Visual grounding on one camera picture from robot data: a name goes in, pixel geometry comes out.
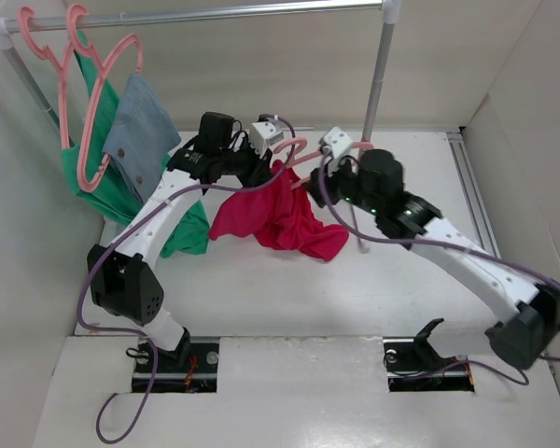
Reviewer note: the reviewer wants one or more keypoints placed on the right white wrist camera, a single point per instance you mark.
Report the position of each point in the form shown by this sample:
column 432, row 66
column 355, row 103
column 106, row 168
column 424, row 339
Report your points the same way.
column 335, row 142

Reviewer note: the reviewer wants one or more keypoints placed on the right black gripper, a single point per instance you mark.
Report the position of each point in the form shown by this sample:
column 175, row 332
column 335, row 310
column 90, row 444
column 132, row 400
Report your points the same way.
column 344, row 163

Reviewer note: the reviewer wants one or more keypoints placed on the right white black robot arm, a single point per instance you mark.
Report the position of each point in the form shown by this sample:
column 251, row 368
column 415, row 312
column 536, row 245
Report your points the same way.
column 526, row 306

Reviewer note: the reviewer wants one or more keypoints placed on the blue denim garment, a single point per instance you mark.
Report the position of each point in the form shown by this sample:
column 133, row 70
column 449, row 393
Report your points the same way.
column 141, row 135

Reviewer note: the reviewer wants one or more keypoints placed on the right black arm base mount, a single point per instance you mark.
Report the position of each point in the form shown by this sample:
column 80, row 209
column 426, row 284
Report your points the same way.
column 413, row 365

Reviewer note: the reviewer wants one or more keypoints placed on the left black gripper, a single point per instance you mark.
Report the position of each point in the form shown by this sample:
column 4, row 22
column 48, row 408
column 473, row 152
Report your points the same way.
column 259, row 172

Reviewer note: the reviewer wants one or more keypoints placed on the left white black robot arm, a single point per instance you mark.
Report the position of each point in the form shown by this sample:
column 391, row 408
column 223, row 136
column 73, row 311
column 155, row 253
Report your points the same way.
column 124, row 283

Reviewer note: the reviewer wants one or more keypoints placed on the pink hanger holding denim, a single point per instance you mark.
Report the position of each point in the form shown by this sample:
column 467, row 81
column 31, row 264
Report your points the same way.
column 103, row 69

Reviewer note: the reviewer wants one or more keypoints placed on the aluminium rail right side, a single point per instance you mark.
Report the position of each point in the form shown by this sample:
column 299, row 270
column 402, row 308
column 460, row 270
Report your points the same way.
column 473, row 196

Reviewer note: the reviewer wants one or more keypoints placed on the metal clothes rack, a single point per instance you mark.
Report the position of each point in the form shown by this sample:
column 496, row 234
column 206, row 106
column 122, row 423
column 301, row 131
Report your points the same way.
column 390, row 10

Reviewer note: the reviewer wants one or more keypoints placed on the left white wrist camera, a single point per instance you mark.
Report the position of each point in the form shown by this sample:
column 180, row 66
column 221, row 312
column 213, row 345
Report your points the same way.
column 264, row 134

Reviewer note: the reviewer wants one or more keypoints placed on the green t shirt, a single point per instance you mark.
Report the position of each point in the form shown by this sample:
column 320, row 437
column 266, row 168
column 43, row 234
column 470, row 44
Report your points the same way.
column 112, row 198

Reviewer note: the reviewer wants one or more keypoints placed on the red t shirt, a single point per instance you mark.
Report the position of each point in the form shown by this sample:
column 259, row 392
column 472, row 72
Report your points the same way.
column 280, row 218

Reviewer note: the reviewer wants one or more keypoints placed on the pink hanger holding green shirt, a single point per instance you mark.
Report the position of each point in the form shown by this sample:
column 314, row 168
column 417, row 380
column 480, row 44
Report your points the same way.
column 61, row 66

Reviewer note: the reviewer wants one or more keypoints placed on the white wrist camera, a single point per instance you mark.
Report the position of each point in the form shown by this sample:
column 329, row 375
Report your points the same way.
column 264, row 134
column 335, row 142

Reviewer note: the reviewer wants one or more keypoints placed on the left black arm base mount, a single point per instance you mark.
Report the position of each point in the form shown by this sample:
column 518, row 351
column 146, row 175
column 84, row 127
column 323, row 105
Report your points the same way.
column 197, row 375

